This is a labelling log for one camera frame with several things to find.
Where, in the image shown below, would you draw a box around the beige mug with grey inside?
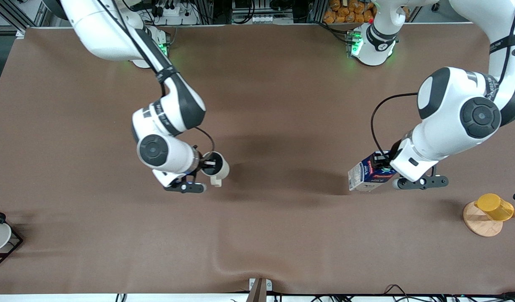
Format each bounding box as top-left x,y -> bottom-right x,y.
199,151 -> 230,187

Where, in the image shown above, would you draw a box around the blue milk carton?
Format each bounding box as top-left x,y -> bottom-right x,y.
348,151 -> 400,193

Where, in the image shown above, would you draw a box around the round wooden cup stand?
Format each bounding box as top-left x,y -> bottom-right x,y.
463,200 -> 515,237

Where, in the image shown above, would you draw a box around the yellow cup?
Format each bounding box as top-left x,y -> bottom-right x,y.
474,193 -> 515,222

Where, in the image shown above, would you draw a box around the brown table cover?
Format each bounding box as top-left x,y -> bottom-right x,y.
0,23 -> 515,294

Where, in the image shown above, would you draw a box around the pile of orange buns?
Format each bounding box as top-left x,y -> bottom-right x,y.
323,0 -> 377,23

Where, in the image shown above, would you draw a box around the white power strip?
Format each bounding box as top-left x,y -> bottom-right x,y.
250,15 -> 294,24
154,2 -> 199,25

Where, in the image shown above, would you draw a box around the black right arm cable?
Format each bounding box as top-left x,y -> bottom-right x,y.
96,0 -> 216,164

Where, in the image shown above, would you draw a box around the brown camera pole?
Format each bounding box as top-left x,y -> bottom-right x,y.
246,279 -> 267,302

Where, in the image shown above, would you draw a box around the black floor cables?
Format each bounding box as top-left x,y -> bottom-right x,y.
278,284 -> 515,302

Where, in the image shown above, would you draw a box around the black wire rack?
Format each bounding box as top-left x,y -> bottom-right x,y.
0,203 -> 24,271

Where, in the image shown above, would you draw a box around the aluminium frame profile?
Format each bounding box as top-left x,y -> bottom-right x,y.
0,4 -> 29,39

